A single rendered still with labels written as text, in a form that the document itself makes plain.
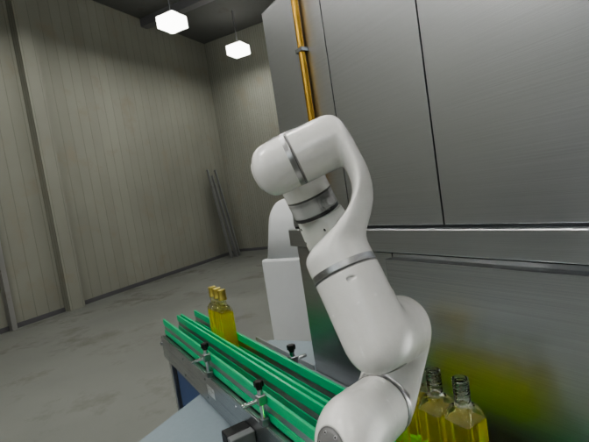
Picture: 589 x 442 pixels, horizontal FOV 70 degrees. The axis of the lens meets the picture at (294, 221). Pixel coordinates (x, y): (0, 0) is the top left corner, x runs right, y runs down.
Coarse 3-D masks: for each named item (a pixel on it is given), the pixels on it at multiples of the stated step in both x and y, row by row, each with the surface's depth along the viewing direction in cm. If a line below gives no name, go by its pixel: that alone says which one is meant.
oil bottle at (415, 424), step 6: (420, 390) 84; (426, 390) 85; (420, 396) 84; (414, 414) 84; (414, 420) 84; (408, 426) 86; (414, 426) 84; (420, 426) 83; (408, 432) 86; (414, 432) 84; (420, 432) 83; (408, 438) 86; (414, 438) 85; (420, 438) 84
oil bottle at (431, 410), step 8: (424, 400) 81; (432, 400) 80; (440, 400) 79; (448, 400) 80; (424, 408) 81; (432, 408) 79; (440, 408) 78; (424, 416) 81; (432, 416) 79; (440, 416) 78; (424, 424) 81; (432, 424) 79; (440, 424) 78; (424, 432) 82; (432, 432) 80; (440, 432) 78; (424, 440) 82; (432, 440) 80; (440, 440) 78
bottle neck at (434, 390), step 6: (426, 372) 80; (432, 372) 80; (438, 372) 80; (426, 378) 81; (432, 378) 80; (438, 378) 80; (432, 384) 80; (438, 384) 80; (432, 390) 80; (438, 390) 80; (432, 396) 80; (438, 396) 80
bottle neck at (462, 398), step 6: (456, 378) 77; (462, 378) 77; (456, 384) 75; (462, 384) 75; (468, 384) 75; (456, 390) 76; (462, 390) 75; (468, 390) 75; (456, 396) 76; (462, 396) 75; (468, 396) 75; (456, 402) 76; (462, 402) 75; (468, 402) 75
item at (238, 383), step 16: (176, 336) 201; (192, 352) 180; (208, 352) 161; (224, 368) 146; (240, 384) 135; (272, 400) 115; (272, 416) 118; (288, 416) 108; (288, 432) 110; (304, 432) 102
